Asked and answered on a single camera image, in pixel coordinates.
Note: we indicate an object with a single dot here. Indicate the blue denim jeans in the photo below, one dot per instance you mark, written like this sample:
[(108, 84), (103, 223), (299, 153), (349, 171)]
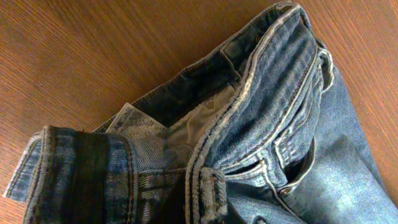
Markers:
[(261, 130)]

